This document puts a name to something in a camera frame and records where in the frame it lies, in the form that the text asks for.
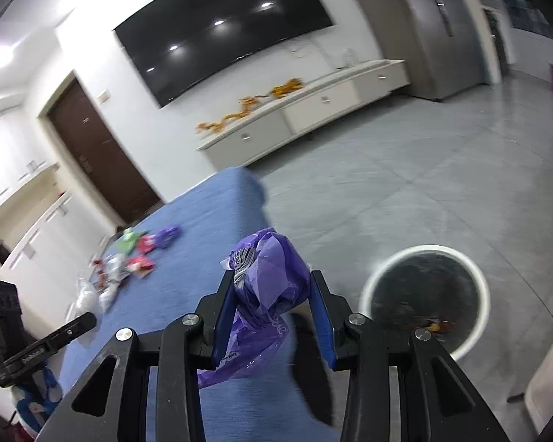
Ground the blue tablecloth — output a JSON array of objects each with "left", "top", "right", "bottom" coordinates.
[{"left": 37, "top": 166, "right": 346, "bottom": 442}]

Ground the white wall cabinet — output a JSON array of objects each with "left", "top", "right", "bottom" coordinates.
[{"left": 0, "top": 110, "right": 121, "bottom": 281}]

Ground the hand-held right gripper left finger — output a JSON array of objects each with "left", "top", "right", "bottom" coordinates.
[{"left": 34, "top": 269, "right": 240, "bottom": 442}]

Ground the clear crumpled wrapper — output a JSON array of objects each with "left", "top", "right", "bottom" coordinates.
[{"left": 98, "top": 255, "right": 131, "bottom": 310}]

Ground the beige furniture panel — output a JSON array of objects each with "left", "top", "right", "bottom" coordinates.
[{"left": 524, "top": 329, "right": 553, "bottom": 430}]

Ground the clear plastic bag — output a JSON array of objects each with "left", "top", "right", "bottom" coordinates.
[{"left": 71, "top": 276, "right": 98, "bottom": 319}]

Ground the green snack wrapper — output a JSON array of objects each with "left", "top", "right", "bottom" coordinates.
[{"left": 119, "top": 227, "right": 140, "bottom": 255}]

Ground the person's blue white clothing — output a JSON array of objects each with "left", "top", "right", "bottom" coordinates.
[{"left": 11, "top": 363, "right": 63, "bottom": 434}]

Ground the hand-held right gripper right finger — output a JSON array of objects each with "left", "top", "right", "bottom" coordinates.
[{"left": 306, "top": 271, "right": 512, "bottom": 442}]

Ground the purple snack wrapper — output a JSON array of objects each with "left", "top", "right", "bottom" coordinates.
[{"left": 154, "top": 223, "right": 183, "bottom": 250}]

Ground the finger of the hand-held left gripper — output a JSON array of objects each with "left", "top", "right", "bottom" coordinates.
[{"left": 0, "top": 312, "right": 98, "bottom": 386}]

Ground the grey refrigerator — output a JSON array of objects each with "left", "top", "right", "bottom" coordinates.
[{"left": 336, "top": 0, "right": 489, "bottom": 102}]

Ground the purple plastic bag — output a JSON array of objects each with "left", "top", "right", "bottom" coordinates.
[{"left": 197, "top": 228, "right": 312, "bottom": 390}]

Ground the white low tv cabinet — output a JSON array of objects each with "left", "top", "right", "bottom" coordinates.
[{"left": 196, "top": 59, "right": 411, "bottom": 166}]

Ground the brown wooden door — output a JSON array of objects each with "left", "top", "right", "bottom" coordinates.
[{"left": 46, "top": 77, "right": 162, "bottom": 225}]

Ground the black wall television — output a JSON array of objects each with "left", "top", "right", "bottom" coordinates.
[{"left": 114, "top": 0, "right": 336, "bottom": 109}]

